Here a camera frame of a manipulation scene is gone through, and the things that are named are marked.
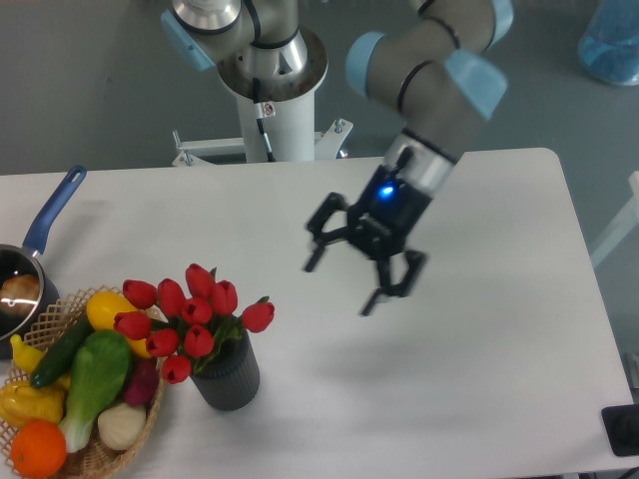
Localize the red tulip bouquet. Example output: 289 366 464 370
114 263 276 384

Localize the blue handled saucepan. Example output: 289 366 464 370
1 166 87 360

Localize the green bok choy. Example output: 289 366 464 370
59 330 133 454

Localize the black device at edge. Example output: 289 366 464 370
601 404 638 457

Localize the yellow bell pepper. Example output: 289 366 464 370
1 380 66 429

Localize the blue mesh bag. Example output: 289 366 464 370
577 0 638 86

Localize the white garlic bulb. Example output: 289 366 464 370
98 403 146 451

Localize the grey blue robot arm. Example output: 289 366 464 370
161 1 513 314

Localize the dark grey ribbed vase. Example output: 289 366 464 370
191 332 261 411

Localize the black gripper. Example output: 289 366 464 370
304 165 431 316

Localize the orange fruit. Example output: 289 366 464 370
10 420 67 478

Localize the yellow squash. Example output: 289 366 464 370
86 290 152 359

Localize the green cucumber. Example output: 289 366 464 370
30 317 94 388

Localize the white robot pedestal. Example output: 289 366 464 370
173 26 353 166

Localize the red radish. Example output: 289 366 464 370
122 359 159 406

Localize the white frame at right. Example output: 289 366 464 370
590 171 638 268

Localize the brown bread roll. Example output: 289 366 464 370
1 274 40 317

